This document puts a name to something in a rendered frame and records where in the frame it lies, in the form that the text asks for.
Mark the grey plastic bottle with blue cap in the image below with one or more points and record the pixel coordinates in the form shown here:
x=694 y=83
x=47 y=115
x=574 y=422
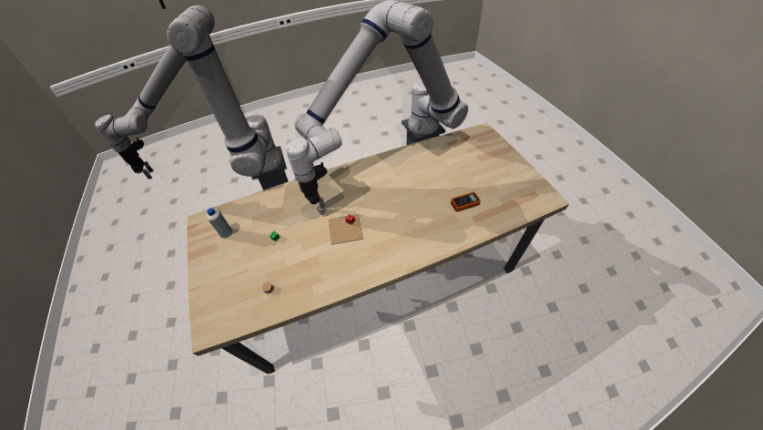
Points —
x=219 y=223

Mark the brown square mat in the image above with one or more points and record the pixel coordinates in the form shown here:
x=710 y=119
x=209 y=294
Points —
x=341 y=231

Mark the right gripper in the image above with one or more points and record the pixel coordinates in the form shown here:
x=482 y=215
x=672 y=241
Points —
x=129 y=155

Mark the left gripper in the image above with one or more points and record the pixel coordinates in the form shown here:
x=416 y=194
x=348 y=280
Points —
x=310 y=188

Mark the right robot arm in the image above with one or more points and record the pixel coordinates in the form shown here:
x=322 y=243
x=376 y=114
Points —
x=251 y=151

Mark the orange digital multimeter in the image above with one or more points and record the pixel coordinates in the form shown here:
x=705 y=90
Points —
x=465 y=202

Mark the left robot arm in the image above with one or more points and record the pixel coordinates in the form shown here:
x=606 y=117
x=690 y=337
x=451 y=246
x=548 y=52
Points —
x=413 y=24

